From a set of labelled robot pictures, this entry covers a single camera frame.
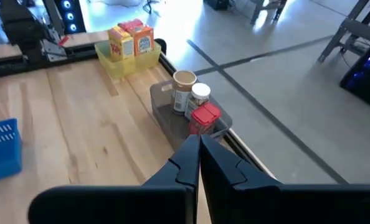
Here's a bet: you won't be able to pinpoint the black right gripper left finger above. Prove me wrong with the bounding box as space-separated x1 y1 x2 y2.
27 134 201 224

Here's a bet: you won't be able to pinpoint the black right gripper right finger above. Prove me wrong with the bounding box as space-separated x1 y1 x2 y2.
200 134 370 224

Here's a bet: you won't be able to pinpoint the smoked paprika tin red lid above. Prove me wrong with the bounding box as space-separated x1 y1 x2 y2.
188 102 222 137

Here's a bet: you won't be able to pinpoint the gold lid jar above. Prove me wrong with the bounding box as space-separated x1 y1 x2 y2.
171 70 198 116

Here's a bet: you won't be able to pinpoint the blue plastic basket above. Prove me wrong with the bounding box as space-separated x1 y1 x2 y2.
0 118 23 184

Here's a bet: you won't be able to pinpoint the bagel seasoning jar white lid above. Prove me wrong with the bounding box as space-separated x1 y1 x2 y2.
184 82 212 121

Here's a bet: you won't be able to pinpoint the yellow Corn Pops cereal box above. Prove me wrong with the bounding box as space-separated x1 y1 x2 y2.
107 26 135 62

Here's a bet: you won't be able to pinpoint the orange Mini-Wheats cereal box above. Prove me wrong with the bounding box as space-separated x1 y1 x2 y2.
127 24 155 57

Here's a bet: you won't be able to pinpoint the red Froot Loops cereal box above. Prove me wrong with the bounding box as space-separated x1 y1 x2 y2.
117 18 144 32

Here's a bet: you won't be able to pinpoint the translucent grey plastic bin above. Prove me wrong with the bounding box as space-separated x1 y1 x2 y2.
149 80 234 151

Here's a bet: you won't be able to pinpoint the yellow plastic bin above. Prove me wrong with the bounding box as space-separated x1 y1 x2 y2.
94 39 162 80

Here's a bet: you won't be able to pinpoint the black PC tower blue lights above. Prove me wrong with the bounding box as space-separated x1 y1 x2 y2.
339 45 370 112

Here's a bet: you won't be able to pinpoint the black curved clamp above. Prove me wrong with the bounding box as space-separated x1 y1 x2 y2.
154 37 168 57

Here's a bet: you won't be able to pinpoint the black floor box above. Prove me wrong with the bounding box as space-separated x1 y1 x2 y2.
202 0 230 11

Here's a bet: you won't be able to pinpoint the grey desk leg frame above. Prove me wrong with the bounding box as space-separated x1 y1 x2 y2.
249 0 289 26
317 0 370 65

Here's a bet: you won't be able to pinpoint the PC tower blue ring fans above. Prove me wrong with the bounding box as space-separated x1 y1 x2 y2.
53 0 87 35

